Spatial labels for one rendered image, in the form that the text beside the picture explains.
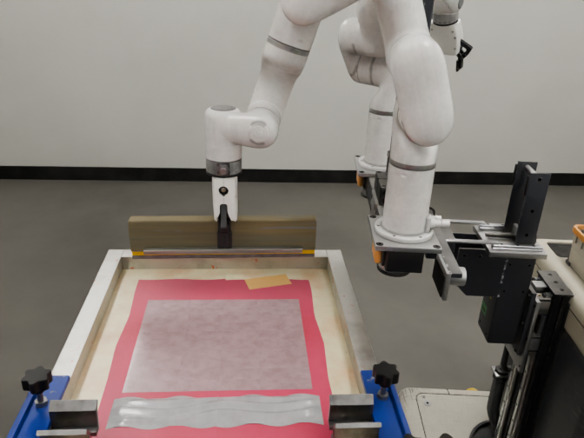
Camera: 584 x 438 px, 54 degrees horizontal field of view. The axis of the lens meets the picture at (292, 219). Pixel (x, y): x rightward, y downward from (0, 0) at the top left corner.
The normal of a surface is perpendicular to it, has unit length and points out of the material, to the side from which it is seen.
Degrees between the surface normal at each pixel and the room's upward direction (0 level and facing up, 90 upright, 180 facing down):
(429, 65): 84
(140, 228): 90
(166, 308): 0
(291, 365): 0
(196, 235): 90
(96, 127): 90
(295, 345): 0
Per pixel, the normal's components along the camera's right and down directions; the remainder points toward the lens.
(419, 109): -0.19, 0.44
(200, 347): 0.04, -0.91
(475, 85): 0.07, 0.42
